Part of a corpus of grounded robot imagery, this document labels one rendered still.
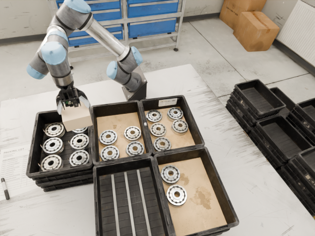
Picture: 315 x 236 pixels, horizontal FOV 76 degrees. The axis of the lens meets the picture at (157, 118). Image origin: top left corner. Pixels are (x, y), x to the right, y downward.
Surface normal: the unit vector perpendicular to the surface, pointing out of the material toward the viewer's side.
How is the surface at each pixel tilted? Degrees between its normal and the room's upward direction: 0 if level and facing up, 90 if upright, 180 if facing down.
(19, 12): 90
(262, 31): 89
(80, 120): 90
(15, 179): 0
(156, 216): 0
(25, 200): 0
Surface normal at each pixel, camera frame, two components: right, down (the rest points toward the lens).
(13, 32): 0.37, 0.74
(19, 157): 0.07, -0.63
